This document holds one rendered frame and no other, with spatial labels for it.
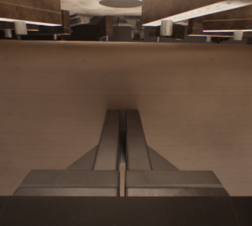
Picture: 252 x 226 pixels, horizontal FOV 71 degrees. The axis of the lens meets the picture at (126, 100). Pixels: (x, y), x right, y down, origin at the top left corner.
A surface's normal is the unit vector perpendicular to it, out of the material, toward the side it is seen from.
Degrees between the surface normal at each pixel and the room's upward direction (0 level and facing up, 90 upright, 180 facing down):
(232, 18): 90
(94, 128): 90
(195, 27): 90
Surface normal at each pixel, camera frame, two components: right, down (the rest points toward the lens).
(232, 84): 0.07, 0.30
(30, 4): 0.86, 0.17
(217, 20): -0.51, 0.25
